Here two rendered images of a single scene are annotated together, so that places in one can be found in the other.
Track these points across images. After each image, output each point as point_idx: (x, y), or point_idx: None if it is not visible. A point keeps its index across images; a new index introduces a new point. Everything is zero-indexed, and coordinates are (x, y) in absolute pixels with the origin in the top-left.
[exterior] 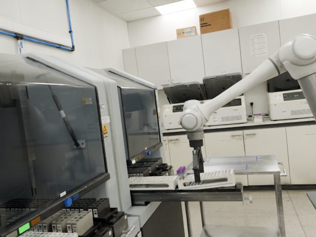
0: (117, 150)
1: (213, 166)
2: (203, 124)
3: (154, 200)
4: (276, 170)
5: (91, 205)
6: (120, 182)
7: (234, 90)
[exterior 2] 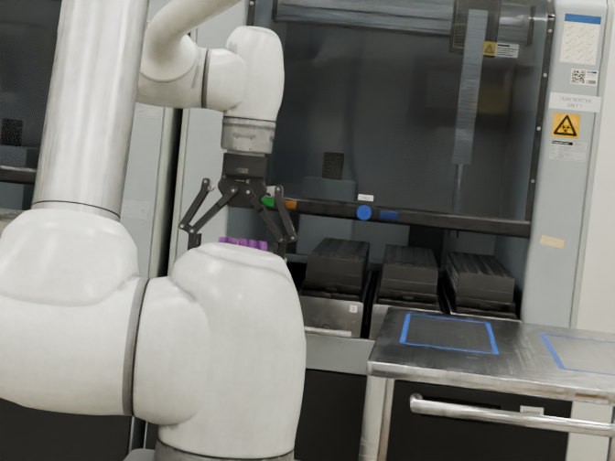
0: (188, 148)
1: (479, 331)
2: (148, 88)
3: None
4: (370, 359)
5: None
6: (173, 229)
7: None
